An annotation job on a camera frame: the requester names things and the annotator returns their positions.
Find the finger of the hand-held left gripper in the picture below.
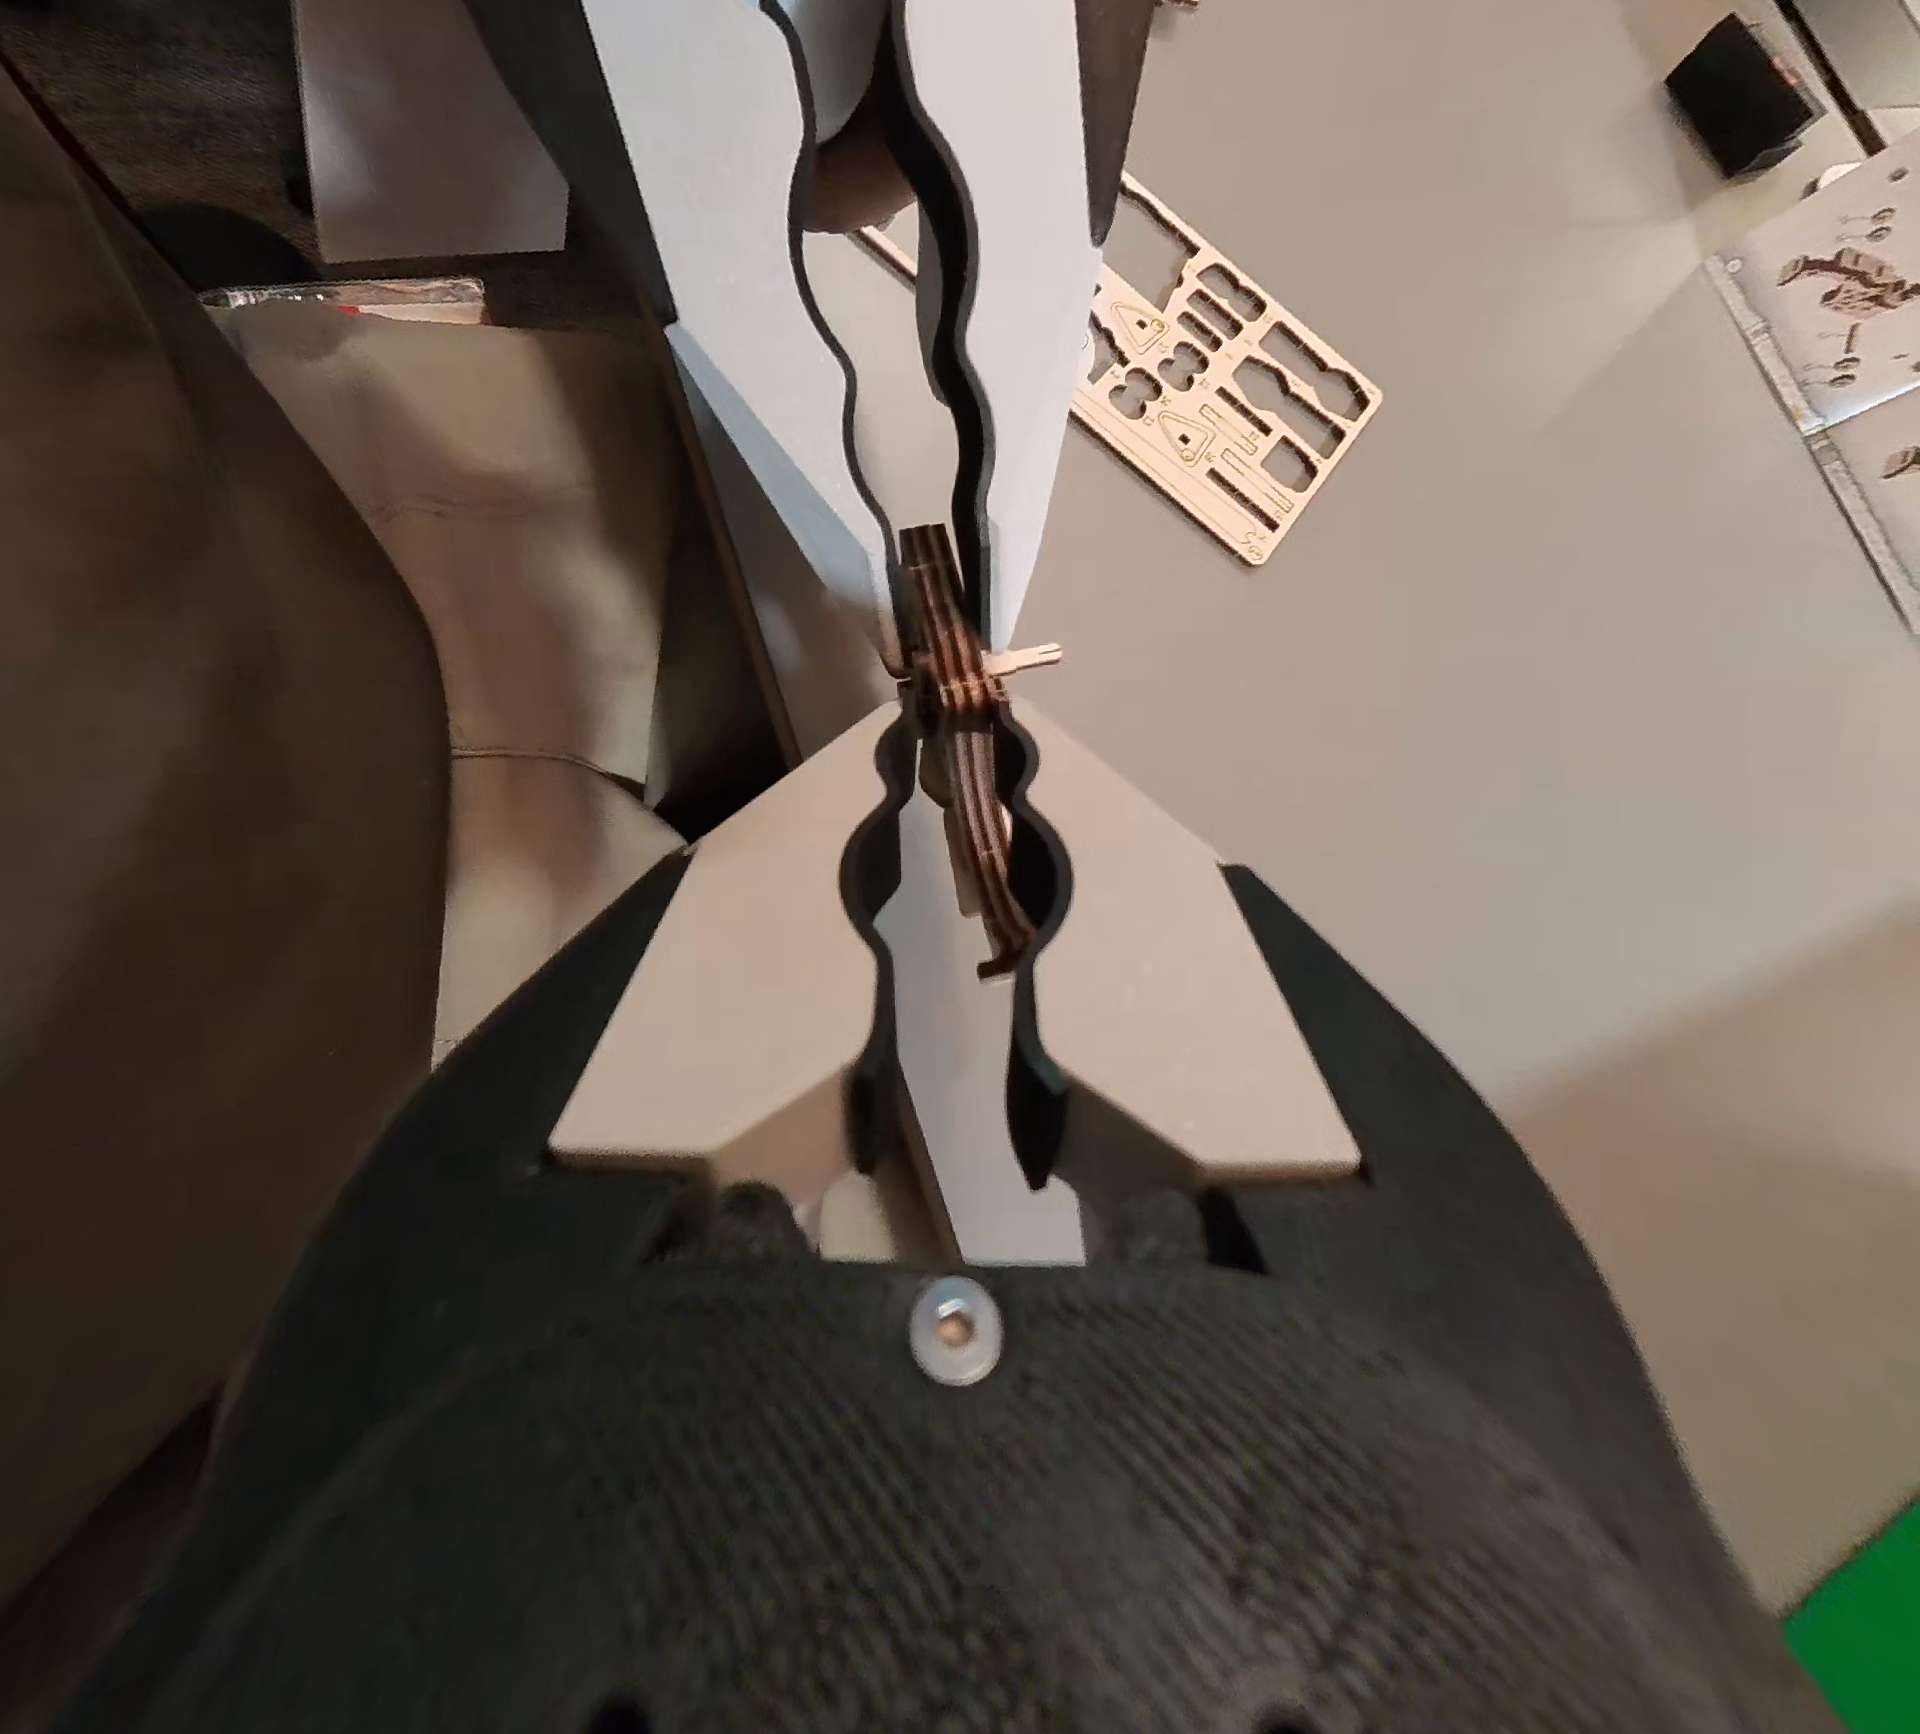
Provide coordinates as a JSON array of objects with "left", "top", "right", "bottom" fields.
[
  {"left": 892, "top": 0, "right": 1111, "bottom": 657},
  {"left": 569, "top": 0, "right": 906, "bottom": 653}
]

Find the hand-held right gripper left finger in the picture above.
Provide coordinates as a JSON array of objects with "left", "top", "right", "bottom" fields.
[{"left": 546, "top": 699, "right": 918, "bottom": 1227}]

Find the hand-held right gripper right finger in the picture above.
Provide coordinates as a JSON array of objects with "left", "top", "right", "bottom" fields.
[{"left": 1001, "top": 699, "right": 1367, "bottom": 1265}]

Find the layered wooden model assembly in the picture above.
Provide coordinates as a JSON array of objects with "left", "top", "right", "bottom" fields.
[{"left": 888, "top": 519, "right": 1068, "bottom": 984}]

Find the grey desk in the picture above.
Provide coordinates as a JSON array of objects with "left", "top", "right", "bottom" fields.
[{"left": 660, "top": 0, "right": 1920, "bottom": 1677}]

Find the person's left hand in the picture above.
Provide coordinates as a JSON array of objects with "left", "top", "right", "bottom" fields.
[{"left": 809, "top": 90, "right": 919, "bottom": 240}]

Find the grey panel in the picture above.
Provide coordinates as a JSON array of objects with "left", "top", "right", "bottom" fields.
[{"left": 283, "top": 0, "right": 572, "bottom": 275}]

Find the clear plastic bag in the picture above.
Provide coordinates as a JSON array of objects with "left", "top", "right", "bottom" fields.
[{"left": 193, "top": 276, "right": 490, "bottom": 330}]

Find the laser-cut plywood parts sheet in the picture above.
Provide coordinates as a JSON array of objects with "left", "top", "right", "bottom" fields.
[{"left": 861, "top": 174, "right": 1382, "bottom": 566}]

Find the flat black box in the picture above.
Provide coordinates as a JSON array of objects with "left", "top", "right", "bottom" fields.
[{"left": 1663, "top": 13, "right": 1829, "bottom": 180}]

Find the white instruction sheet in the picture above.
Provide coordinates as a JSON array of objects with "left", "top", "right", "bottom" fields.
[{"left": 1706, "top": 157, "right": 1920, "bottom": 635}]

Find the green plastic bin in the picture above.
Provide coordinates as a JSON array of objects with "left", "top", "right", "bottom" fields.
[{"left": 1776, "top": 1500, "right": 1920, "bottom": 1734}]

